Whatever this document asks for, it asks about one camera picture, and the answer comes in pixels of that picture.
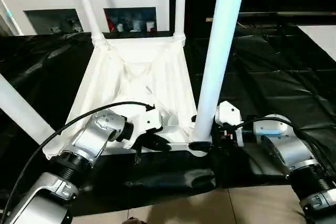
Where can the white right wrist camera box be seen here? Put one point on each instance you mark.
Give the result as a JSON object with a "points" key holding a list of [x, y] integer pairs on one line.
{"points": [[228, 114]]}

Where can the light blue plastic pole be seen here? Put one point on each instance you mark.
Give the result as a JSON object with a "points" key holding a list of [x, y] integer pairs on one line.
{"points": [[8, 14]]}

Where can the black metal rail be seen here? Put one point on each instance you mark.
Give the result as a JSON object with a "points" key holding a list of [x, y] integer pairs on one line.
{"points": [[289, 13]]}

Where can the white plastic table top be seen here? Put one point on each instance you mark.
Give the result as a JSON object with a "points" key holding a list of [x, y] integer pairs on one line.
{"points": [[136, 77]]}

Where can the white plastic table leg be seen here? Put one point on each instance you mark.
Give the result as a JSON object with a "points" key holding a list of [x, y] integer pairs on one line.
{"points": [[180, 3], [21, 108], [86, 3], [220, 40]]}

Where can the black mat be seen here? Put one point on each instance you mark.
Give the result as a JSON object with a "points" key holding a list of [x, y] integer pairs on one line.
{"points": [[278, 77]]}

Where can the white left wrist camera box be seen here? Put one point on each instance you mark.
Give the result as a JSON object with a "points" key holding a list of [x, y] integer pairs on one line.
{"points": [[148, 121]]}

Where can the small yellow label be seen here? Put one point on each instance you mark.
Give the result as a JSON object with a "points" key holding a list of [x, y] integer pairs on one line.
{"points": [[209, 20]]}

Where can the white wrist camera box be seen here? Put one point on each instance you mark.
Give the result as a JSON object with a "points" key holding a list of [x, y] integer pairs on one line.
{"points": [[148, 121], [228, 114]]}

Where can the white flat board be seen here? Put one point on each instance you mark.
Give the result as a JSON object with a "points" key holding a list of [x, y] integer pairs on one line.
{"points": [[323, 40]]}

